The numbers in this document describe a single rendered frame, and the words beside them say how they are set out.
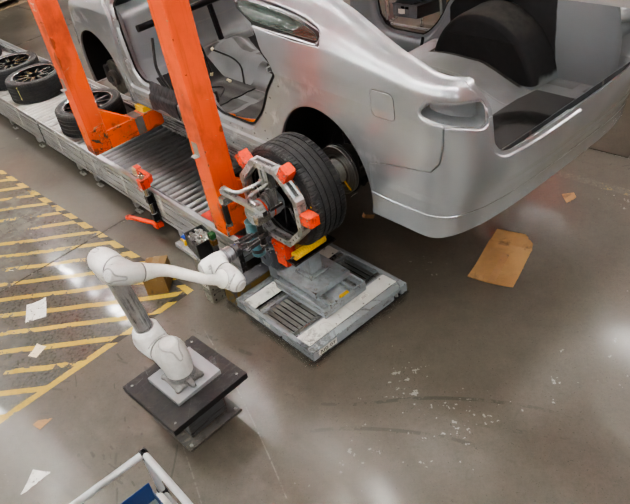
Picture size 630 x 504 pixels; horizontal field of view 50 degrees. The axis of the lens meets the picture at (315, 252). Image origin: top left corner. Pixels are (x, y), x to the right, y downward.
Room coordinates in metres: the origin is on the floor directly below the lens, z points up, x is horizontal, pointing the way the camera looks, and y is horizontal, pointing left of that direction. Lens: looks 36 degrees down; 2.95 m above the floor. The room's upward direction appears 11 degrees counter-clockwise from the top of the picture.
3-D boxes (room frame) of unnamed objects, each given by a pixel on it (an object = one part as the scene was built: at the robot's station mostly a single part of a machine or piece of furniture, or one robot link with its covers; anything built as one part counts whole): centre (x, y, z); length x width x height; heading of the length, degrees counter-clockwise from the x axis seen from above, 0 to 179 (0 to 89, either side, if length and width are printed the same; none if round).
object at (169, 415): (2.68, 0.84, 0.15); 0.50 x 0.50 x 0.30; 39
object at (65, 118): (6.53, 1.92, 0.39); 0.66 x 0.66 x 0.24
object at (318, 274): (3.52, 0.04, 0.32); 0.40 x 0.30 x 0.28; 35
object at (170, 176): (5.02, 0.88, 0.14); 2.47 x 0.85 x 0.27; 35
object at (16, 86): (7.73, 2.74, 0.39); 0.66 x 0.66 x 0.24
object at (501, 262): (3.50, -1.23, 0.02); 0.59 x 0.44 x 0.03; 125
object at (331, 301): (3.48, 0.01, 0.13); 0.50 x 0.36 x 0.10; 35
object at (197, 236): (3.67, 0.71, 0.51); 0.20 x 0.14 x 0.13; 27
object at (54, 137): (6.45, 1.87, 0.20); 1.00 x 0.86 x 0.39; 35
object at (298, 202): (3.42, 0.18, 0.85); 0.54 x 0.07 x 0.54; 35
